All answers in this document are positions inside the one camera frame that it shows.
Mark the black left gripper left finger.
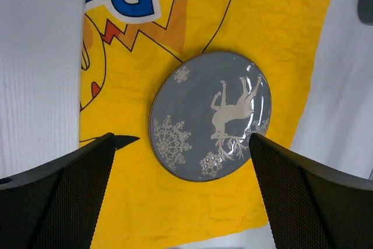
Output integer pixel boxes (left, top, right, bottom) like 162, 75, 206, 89
1, 133, 115, 248

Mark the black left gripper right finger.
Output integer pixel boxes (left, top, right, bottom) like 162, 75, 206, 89
249, 134, 372, 248

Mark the grey reindeer plate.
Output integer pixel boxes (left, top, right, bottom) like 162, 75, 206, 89
148, 51, 272, 182

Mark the yellow Pikachu cloth placemat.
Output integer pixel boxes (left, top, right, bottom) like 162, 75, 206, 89
79, 0, 330, 248

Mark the dark green mug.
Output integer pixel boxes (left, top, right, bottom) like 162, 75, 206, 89
357, 0, 373, 26

